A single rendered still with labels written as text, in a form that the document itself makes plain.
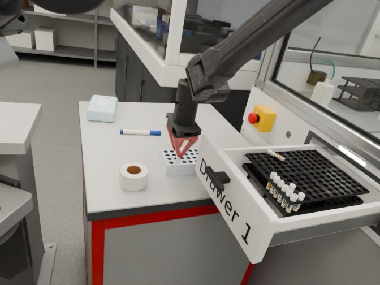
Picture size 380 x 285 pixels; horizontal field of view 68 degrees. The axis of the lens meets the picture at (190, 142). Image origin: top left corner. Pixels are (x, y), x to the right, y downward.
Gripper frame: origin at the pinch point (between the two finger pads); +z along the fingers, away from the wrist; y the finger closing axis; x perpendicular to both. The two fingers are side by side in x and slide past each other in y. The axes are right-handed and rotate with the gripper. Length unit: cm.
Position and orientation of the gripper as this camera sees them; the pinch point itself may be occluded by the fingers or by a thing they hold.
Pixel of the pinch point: (178, 151)
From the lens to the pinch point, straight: 77.1
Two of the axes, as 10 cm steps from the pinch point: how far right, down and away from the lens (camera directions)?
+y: -3.4, -5.2, 7.8
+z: -1.7, 8.5, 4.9
